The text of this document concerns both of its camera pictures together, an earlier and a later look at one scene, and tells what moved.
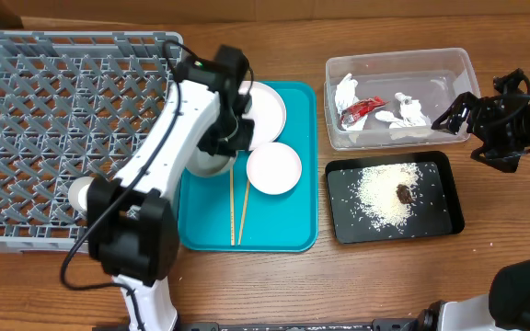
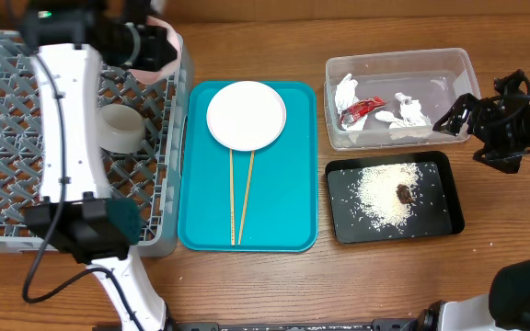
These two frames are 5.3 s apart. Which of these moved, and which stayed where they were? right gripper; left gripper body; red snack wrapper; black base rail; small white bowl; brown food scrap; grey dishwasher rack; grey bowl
Moved: left gripper body; small white bowl; grey bowl
Stayed: black base rail; red snack wrapper; right gripper; brown food scrap; grey dishwasher rack
